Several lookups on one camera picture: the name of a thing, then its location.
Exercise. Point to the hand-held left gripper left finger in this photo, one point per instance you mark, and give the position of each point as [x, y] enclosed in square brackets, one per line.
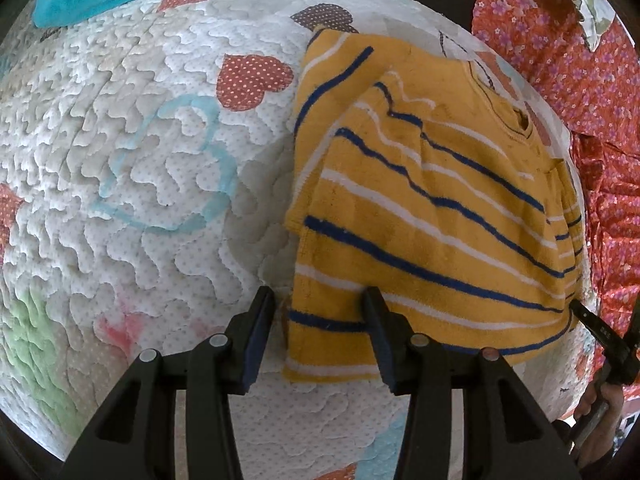
[255, 355]

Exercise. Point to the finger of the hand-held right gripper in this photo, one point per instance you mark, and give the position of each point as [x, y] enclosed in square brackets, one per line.
[602, 332]

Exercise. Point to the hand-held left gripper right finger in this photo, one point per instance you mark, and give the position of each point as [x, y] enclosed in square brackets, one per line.
[387, 360]

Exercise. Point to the yellow striped sweater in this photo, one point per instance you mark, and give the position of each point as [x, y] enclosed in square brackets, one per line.
[425, 210]

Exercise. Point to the person's right hand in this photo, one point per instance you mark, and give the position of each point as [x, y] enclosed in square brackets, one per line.
[614, 405]

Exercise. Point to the white quilted heart-print mat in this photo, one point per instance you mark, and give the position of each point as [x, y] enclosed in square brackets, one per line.
[150, 210]

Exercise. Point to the orange floral cloth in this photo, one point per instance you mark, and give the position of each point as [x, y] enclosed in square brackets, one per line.
[600, 110]

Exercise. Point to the white crumpled cloth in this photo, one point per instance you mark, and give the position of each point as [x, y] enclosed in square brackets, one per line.
[585, 5]

